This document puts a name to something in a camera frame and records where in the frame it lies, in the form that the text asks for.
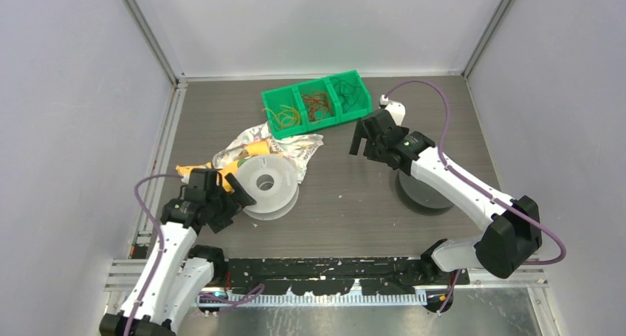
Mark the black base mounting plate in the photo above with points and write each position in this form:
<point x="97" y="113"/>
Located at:
<point x="328" y="276"/>

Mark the white slotted cable duct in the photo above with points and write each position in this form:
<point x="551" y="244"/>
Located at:
<point x="351" y="299"/>

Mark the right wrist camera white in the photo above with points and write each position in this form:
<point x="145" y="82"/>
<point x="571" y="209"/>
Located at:
<point x="396" y="109"/>

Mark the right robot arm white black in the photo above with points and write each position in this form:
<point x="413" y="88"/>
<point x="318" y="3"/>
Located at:
<point x="509" y="235"/>

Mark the floral patterned cloth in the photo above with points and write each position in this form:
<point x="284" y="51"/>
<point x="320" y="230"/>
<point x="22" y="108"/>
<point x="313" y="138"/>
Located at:
<point x="298" y="149"/>

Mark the white plastic cable spool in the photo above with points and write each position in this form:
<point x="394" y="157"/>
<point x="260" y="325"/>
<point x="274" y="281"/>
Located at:
<point x="271" y="180"/>

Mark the yellow snack bag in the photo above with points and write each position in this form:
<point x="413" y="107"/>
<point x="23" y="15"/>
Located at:
<point x="229" y="160"/>

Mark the dark grey cable spool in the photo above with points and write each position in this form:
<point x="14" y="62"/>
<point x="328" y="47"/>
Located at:
<point x="420" y="197"/>

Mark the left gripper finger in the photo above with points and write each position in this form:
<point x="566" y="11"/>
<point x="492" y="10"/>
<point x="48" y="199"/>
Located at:
<point x="238" y="194"/>
<point x="222" y="182"/>

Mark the green three-compartment bin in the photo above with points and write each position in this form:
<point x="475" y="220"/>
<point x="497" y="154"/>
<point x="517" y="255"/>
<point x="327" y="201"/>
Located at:
<point x="311" y="105"/>

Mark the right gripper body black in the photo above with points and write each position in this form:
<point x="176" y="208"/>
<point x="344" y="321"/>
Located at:
<point x="376" y="153"/>

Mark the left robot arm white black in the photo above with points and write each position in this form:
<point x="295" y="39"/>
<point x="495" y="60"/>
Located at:
<point x="177" y="268"/>

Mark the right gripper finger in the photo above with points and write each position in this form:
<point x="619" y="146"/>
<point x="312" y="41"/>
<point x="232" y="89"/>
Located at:
<point x="369" y="149"/>
<point x="356" y="139"/>

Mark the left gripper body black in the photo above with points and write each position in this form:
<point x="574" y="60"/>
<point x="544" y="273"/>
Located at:
<point x="224" y="207"/>

